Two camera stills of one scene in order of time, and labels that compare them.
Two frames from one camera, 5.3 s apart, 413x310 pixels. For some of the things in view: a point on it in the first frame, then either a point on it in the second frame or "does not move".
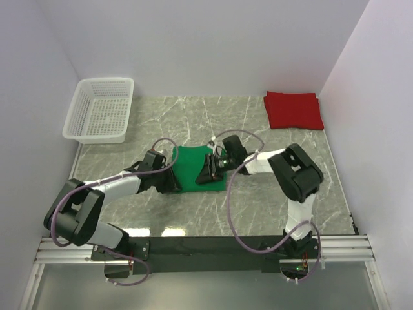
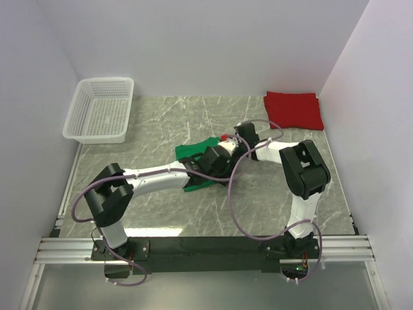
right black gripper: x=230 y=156 -> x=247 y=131
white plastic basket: x=100 y=110 does not move
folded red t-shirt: x=293 y=110 does not move
